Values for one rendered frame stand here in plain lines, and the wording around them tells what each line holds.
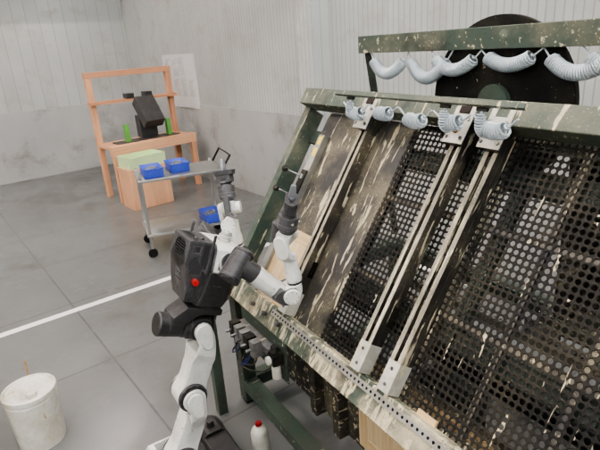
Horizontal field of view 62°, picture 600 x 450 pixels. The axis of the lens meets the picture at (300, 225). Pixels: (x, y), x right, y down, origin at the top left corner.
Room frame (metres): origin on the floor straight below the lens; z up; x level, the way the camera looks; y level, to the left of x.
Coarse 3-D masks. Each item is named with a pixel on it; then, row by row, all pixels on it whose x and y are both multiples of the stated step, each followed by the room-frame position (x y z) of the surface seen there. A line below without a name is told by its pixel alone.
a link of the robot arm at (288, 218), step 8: (288, 192) 2.06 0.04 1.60; (288, 200) 1.99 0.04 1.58; (296, 200) 2.00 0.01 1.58; (288, 208) 1.95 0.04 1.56; (296, 208) 1.96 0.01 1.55; (280, 216) 2.00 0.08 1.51; (288, 216) 1.99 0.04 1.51; (296, 216) 2.02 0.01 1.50; (280, 224) 2.00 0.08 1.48; (288, 224) 1.98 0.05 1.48; (296, 224) 2.00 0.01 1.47
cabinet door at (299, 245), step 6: (300, 234) 2.54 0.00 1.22; (306, 234) 2.50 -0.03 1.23; (294, 240) 2.55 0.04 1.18; (300, 240) 2.51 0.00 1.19; (306, 240) 2.47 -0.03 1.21; (294, 246) 2.53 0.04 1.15; (300, 246) 2.49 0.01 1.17; (300, 252) 2.46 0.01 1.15; (276, 258) 2.59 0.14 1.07; (300, 258) 2.44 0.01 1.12; (270, 264) 2.60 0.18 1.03; (276, 264) 2.56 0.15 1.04; (282, 264) 2.52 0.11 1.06; (270, 270) 2.57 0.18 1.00; (276, 270) 2.53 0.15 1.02; (282, 270) 2.49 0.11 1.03; (276, 276) 2.51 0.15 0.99; (282, 276) 2.47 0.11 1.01
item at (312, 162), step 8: (320, 136) 2.85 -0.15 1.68; (320, 144) 2.81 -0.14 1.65; (320, 152) 2.80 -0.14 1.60; (312, 160) 2.78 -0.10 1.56; (304, 168) 2.79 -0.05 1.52; (312, 168) 2.77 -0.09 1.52; (304, 184) 2.74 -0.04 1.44; (304, 192) 2.74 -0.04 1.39; (272, 248) 2.62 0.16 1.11; (264, 256) 2.64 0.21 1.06; (272, 256) 2.62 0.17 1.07; (264, 264) 2.60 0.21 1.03; (256, 288) 2.56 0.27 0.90
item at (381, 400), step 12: (276, 312) 2.29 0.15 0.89; (288, 324) 2.17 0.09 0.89; (300, 336) 2.07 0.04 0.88; (312, 348) 1.97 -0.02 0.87; (336, 360) 1.84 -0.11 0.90; (348, 372) 1.76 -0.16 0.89; (360, 384) 1.68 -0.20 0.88; (372, 396) 1.61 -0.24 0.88; (396, 408) 1.51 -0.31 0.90; (408, 420) 1.45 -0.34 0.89; (420, 432) 1.40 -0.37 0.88; (432, 444) 1.34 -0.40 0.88
